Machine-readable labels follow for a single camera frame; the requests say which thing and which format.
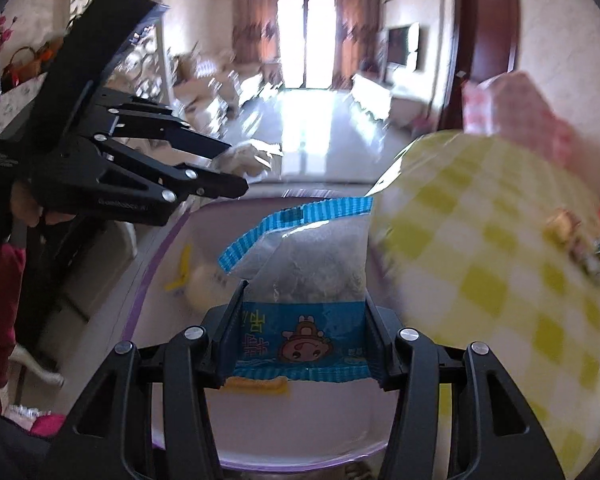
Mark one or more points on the pink mesh food cover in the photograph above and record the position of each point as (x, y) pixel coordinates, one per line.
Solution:
(520, 110)

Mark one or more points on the brown wooden door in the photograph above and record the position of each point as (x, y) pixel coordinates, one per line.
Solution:
(485, 25)

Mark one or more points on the person's left hand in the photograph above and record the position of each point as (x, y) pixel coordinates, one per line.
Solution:
(27, 206)

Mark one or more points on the floral cloth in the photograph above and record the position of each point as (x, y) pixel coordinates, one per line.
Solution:
(5, 115)

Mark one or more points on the pink flowers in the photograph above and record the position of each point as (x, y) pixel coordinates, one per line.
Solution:
(0, 32)

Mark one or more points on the beige sofa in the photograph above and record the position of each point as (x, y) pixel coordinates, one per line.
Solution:
(205, 85)

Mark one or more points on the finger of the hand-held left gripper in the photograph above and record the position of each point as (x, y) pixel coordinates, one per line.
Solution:
(220, 187)
(180, 137)

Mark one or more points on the wicker basket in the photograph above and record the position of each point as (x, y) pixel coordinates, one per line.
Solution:
(22, 67)

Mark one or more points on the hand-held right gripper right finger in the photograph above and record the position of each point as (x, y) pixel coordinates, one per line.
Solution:
(375, 332)

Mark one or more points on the flat yellow snack packet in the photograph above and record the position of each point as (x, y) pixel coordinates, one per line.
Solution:
(257, 386)

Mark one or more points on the wall television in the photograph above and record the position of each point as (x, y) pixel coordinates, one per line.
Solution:
(404, 45)

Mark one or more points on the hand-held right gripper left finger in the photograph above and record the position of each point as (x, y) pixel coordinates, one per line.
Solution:
(232, 332)

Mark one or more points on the brown curtain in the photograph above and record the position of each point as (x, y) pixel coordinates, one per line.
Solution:
(255, 20)
(352, 35)

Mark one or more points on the blue cartoon snack packet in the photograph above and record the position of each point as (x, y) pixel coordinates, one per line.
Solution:
(305, 340)

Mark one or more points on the white television cabinet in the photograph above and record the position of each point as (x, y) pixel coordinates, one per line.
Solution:
(385, 97)

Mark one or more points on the white snack packet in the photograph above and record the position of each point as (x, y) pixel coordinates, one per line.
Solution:
(245, 157)

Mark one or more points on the clear purple-rimmed tray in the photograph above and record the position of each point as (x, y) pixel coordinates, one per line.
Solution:
(285, 425)

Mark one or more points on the yellow checked tablecloth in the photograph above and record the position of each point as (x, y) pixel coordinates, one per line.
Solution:
(480, 260)

